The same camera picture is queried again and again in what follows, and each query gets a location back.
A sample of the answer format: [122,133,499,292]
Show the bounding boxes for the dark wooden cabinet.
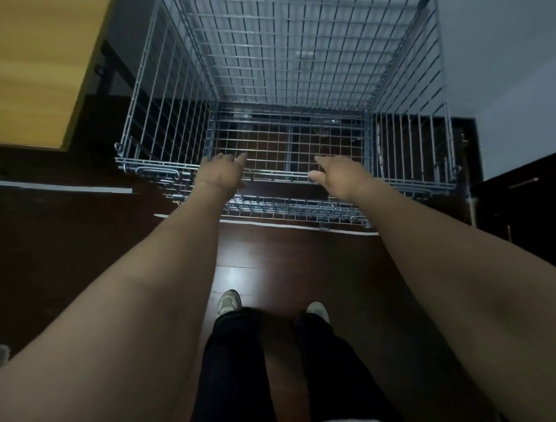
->
[470,152,556,267]

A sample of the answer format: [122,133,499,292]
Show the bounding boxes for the yellow wooden table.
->
[0,0,114,152]

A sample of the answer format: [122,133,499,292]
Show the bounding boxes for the person's left white shoe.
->
[216,290,242,318]

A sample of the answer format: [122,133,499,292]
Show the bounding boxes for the person's left hand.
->
[193,152,249,193]

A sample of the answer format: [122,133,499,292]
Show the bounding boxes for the person's right forearm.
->
[347,177,556,422]

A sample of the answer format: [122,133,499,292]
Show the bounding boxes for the person's white shoe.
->
[305,301,331,325]
[216,290,242,318]

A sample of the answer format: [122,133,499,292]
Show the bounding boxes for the silver wire mesh cage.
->
[114,0,463,231]

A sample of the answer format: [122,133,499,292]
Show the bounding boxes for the person's right white shoe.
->
[305,301,331,325]

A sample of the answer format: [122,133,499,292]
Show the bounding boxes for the black metal table frame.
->
[93,39,139,98]

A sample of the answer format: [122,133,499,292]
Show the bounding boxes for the black trousers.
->
[190,306,405,422]

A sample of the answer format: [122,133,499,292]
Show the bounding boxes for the person's right hand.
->
[308,155,379,203]

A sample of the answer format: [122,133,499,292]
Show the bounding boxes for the person's left forearm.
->
[0,182,245,422]

